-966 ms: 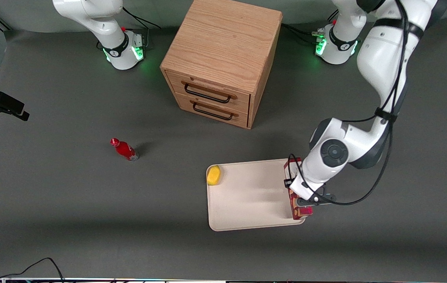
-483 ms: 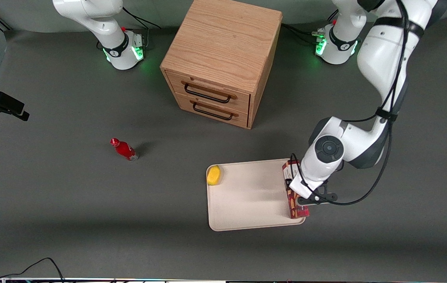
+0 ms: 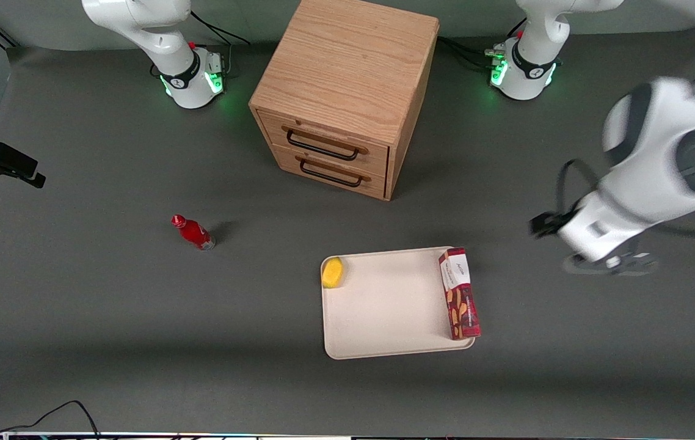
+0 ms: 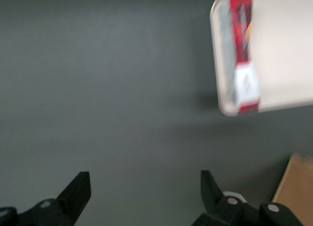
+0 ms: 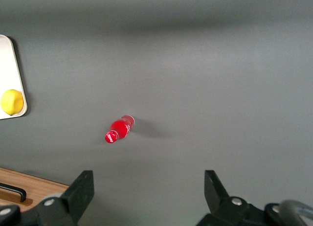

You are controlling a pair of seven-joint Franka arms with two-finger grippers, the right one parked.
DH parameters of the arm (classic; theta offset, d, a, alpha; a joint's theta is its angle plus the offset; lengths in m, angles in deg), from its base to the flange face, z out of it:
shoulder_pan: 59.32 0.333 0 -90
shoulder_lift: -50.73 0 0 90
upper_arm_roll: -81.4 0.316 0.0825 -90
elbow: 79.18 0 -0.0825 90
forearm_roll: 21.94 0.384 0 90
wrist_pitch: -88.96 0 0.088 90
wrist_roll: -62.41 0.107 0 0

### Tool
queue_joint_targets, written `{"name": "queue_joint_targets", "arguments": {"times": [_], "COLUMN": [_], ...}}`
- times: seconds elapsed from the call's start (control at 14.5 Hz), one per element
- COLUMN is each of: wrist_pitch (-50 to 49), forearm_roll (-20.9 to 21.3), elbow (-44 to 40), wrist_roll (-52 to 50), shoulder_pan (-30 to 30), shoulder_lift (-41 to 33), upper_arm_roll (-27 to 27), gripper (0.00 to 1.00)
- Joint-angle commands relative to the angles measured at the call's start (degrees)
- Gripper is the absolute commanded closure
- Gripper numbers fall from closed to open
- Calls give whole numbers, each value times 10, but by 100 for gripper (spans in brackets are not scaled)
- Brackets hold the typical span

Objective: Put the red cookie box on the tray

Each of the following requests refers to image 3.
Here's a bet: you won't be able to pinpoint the red cookie box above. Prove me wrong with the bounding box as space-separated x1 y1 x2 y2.
438 247 482 340

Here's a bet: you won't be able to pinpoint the beige plastic tray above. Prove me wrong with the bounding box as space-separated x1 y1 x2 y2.
321 246 476 360

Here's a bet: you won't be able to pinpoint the red soda bottle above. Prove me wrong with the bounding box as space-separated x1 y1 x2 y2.
171 214 216 251

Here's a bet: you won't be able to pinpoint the dark grey table mat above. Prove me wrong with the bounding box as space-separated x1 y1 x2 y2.
0 21 695 436

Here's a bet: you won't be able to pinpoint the yellow sponge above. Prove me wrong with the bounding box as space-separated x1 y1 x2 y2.
321 257 344 289

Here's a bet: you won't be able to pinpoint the wooden drawer cabinet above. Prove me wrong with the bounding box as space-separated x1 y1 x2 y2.
249 0 440 201

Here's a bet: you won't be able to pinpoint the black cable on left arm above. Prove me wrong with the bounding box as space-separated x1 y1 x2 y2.
557 159 600 216

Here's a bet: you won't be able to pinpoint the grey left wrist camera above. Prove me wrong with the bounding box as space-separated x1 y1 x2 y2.
563 249 660 277

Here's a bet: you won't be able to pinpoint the wooden drawer with black handle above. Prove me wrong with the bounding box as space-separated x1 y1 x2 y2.
271 145 387 200
258 111 390 178

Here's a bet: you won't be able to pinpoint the black cables at left arm base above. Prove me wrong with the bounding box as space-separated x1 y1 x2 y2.
438 35 507 71

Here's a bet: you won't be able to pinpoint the black cable at table edge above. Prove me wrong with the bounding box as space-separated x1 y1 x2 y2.
0 400 101 439

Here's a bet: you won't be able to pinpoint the black cable at right arm base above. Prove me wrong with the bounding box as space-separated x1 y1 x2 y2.
191 9 252 79

